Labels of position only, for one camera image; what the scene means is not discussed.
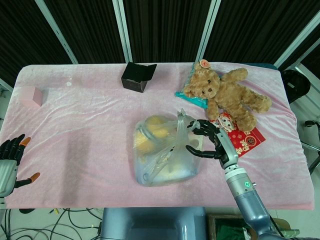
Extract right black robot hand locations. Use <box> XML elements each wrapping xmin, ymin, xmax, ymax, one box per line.
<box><xmin>185</xmin><ymin>119</ymin><xmax>239</xmax><ymax>166</ymax></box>

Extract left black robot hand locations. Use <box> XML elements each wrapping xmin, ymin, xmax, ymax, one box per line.
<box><xmin>0</xmin><ymin>134</ymin><xmax>41</xmax><ymax>197</ymax></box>

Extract clear plastic bag with food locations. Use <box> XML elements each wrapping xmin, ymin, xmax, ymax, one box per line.
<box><xmin>132</xmin><ymin>108</ymin><xmax>203</xmax><ymax>187</ymax></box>

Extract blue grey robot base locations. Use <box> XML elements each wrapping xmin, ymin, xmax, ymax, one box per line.
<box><xmin>99</xmin><ymin>207</ymin><xmax>208</xmax><ymax>240</ymax></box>

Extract red envelope with cartoon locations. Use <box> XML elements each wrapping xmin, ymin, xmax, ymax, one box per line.
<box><xmin>209</xmin><ymin>111</ymin><xmax>266</xmax><ymax>158</ymax></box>

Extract brown teddy bear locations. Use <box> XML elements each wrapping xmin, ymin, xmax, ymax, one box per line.
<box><xmin>183</xmin><ymin>61</ymin><xmax>273</xmax><ymax>132</ymax></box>

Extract teal snack packet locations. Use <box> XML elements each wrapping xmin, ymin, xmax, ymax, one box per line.
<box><xmin>174</xmin><ymin>62</ymin><xmax>210</xmax><ymax>110</ymax></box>

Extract pink rectangular block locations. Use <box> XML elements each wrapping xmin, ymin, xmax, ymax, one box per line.
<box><xmin>19</xmin><ymin>86</ymin><xmax>44</xmax><ymax>108</ymax></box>

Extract pink velvet tablecloth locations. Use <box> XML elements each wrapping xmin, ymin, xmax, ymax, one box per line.
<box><xmin>0</xmin><ymin>60</ymin><xmax>315</xmax><ymax>211</ymax></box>

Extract black office chair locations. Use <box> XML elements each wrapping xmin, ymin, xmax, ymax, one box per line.
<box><xmin>281</xmin><ymin>69</ymin><xmax>312</xmax><ymax>104</ymax></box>

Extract black open cardboard box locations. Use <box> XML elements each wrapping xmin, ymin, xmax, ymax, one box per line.
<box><xmin>121</xmin><ymin>61</ymin><xmax>158</xmax><ymax>94</ymax></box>

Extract black floor cables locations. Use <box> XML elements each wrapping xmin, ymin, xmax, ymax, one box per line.
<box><xmin>0</xmin><ymin>207</ymin><xmax>103</xmax><ymax>240</ymax></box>

